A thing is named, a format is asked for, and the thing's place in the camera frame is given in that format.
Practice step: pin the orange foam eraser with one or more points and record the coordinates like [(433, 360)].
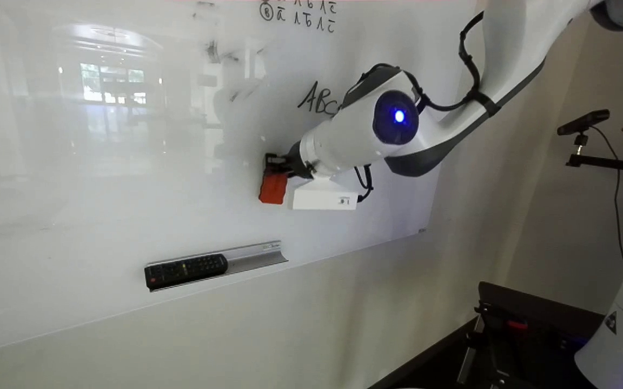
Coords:
[(272, 189)]

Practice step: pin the aluminium marker tray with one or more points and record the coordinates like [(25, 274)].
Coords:
[(253, 254)]

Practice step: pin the large white whiteboard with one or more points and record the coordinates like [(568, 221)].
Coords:
[(108, 142)]

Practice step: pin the black tripod with red knob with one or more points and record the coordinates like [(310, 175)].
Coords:
[(495, 337)]

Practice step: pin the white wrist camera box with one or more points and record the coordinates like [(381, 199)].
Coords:
[(322, 194)]

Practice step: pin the black camera on stand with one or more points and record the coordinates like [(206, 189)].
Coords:
[(582, 122)]

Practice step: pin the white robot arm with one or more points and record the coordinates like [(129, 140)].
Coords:
[(513, 44)]

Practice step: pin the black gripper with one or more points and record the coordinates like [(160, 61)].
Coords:
[(298, 163)]

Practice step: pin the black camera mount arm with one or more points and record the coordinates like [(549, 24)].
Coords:
[(607, 163)]

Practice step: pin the black table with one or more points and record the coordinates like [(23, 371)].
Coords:
[(541, 302)]

